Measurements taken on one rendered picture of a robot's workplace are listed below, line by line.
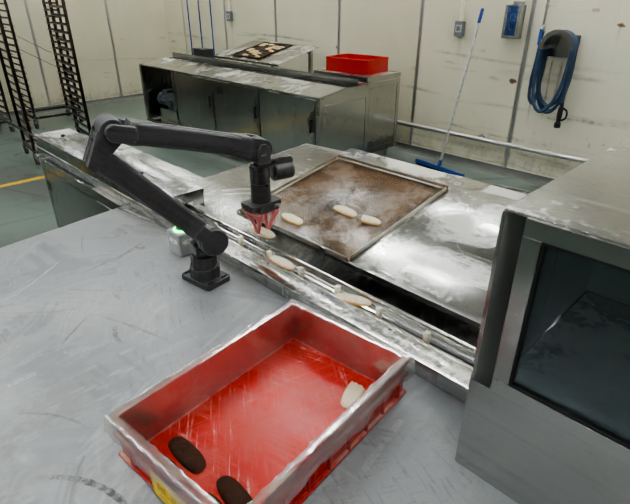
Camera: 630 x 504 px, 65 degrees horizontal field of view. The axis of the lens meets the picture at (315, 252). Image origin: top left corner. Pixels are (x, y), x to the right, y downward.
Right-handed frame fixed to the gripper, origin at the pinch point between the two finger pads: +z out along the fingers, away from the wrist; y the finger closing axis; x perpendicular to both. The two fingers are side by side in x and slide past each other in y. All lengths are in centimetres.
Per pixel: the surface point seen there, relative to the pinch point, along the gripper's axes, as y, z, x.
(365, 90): 260, 15, 180
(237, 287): -14.7, 11.2, -5.7
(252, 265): -8.3, 7.1, -4.8
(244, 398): -40, 11, -42
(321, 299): -6.9, 7.1, -31.2
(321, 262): 12.4, 11.4, -12.1
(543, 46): 349, -21, 71
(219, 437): -49, 11, -47
